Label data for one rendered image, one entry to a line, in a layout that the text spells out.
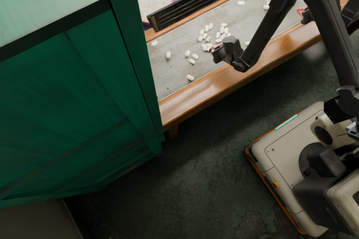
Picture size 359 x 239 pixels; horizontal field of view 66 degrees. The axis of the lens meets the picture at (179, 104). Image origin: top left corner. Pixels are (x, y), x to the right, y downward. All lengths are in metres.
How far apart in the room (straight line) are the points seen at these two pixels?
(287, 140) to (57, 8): 1.73
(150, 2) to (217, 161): 1.18
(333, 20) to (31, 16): 0.75
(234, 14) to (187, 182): 1.16
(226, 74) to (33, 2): 1.14
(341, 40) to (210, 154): 1.38
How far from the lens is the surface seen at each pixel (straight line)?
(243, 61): 1.14
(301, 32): 1.60
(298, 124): 1.96
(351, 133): 1.04
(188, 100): 1.31
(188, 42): 1.45
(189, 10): 1.15
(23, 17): 0.32
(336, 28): 0.89
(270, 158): 1.85
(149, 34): 1.45
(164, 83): 1.36
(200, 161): 2.04
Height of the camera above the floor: 2.03
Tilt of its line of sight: 75 degrees down
